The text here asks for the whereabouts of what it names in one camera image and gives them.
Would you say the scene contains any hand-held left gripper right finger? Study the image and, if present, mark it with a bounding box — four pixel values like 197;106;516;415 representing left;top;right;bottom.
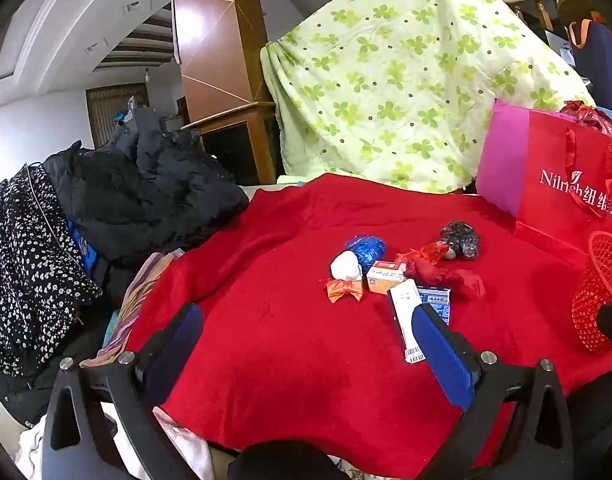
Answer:
411;302;572;480

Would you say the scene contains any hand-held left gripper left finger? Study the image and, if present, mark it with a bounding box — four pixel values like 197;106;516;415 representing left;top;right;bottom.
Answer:
42;302;204;480

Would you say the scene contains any red plastic mesh basket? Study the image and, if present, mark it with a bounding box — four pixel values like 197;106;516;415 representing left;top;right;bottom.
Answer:
571;231;612;356

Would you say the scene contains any blue white medicine box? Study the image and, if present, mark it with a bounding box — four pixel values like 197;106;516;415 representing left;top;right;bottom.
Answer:
417;285;453;325

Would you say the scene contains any long white black box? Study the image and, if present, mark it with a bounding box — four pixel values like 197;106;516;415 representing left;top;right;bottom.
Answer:
387;280;428;365

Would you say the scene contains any small red plastic bag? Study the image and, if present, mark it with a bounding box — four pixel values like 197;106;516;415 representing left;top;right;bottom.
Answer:
411;262;487;300

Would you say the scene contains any orange medicine box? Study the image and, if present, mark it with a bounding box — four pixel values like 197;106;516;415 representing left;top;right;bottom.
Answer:
366;260;408;295

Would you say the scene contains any red foil wrapper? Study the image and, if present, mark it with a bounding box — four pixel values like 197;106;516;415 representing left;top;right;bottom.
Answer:
395;240;449;267

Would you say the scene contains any dark grey candy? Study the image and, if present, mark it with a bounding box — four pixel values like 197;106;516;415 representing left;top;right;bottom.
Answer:
438;220;482;262

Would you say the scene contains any orange candy wrapper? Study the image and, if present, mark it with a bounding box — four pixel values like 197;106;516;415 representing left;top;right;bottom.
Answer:
325;277;364;305

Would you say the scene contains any blue foil wrapper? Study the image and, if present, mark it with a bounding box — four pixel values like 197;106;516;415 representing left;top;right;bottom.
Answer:
345;234;387;267

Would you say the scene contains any white ball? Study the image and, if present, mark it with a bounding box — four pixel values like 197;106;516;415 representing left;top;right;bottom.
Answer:
330;251;363;282

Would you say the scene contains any striped cloth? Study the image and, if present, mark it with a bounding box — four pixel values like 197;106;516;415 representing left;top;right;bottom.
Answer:
80;250;184;368

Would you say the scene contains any red fleece blanket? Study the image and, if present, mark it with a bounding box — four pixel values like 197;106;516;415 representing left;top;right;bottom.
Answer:
126;174;612;480

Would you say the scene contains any white cloth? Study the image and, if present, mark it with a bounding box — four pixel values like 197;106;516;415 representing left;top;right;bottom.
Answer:
16;407;214;480

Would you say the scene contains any blue cloth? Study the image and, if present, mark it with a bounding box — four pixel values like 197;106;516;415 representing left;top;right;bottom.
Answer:
68;220;97;281

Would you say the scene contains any red paper gift bag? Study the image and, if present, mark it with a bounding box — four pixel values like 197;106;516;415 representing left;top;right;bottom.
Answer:
476;100;612;268

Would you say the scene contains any black puffer jacket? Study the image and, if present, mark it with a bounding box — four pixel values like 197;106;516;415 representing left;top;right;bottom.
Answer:
43;107;250;268

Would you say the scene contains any black white floral jacket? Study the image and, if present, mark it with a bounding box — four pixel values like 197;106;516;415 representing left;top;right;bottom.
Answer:
0;162;104;378

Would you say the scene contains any crumpled red plastic bag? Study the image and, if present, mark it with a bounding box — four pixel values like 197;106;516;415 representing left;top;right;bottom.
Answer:
558;101;612;141

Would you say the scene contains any brown lattice door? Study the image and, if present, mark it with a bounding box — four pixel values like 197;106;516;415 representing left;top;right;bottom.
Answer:
86;82;149;148

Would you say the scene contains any green clover print quilt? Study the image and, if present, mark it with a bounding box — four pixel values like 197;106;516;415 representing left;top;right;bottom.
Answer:
260;0;594;195

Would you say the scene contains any navy bag with orange trim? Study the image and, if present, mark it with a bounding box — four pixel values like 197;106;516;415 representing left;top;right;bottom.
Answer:
558;0;612;106

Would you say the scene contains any brown wooden pillar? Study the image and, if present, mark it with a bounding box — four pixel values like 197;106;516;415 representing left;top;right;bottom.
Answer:
172;0;279;186

